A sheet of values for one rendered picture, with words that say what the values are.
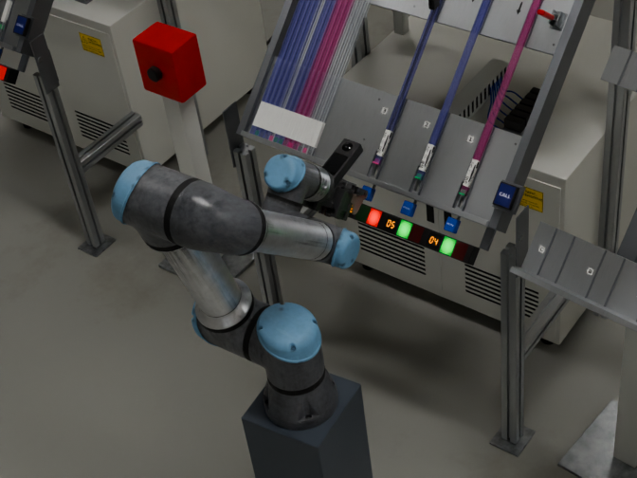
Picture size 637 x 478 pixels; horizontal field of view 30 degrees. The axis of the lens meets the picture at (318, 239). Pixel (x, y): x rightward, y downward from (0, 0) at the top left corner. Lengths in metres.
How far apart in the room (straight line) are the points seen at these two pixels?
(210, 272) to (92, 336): 1.32
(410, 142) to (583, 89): 0.60
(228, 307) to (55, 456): 1.06
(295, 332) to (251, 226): 0.34
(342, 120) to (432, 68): 0.50
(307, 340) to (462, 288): 1.03
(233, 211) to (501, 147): 0.77
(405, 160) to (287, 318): 0.53
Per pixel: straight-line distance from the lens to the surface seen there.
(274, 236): 2.05
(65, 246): 3.77
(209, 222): 1.94
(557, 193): 2.81
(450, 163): 2.57
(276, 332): 2.25
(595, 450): 3.01
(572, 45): 2.56
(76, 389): 3.33
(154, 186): 1.99
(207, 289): 2.20
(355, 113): 2.69
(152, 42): 3.11
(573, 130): 2.92
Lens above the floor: 2.40
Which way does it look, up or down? 42 degrees down
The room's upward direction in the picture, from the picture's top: 8 degrees counter-clockwise
